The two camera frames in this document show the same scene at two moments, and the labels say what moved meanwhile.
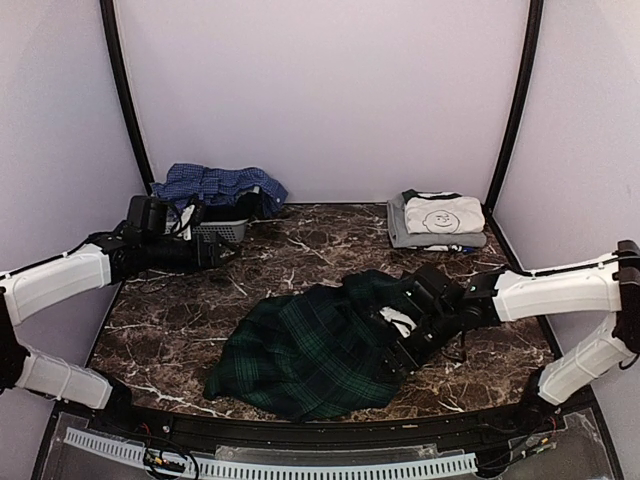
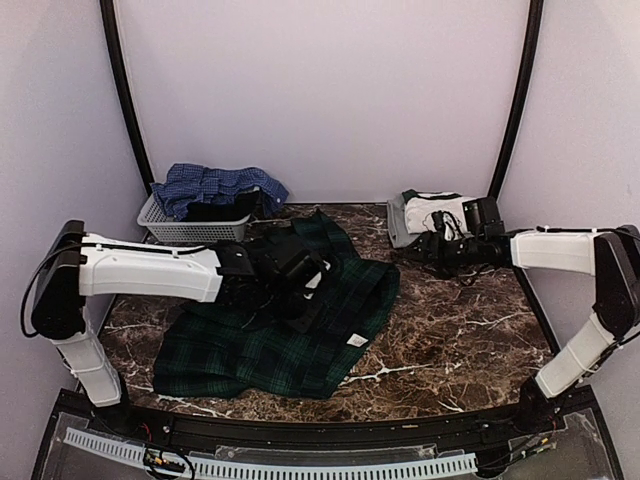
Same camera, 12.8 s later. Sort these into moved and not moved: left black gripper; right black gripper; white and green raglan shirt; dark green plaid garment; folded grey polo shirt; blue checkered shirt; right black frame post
Moved: dark green plaid garment; left black gripper; right black gripper
Not moved: folded grey polo shirt; right black frame post; white and green raglan shirt; blue checkered shirt
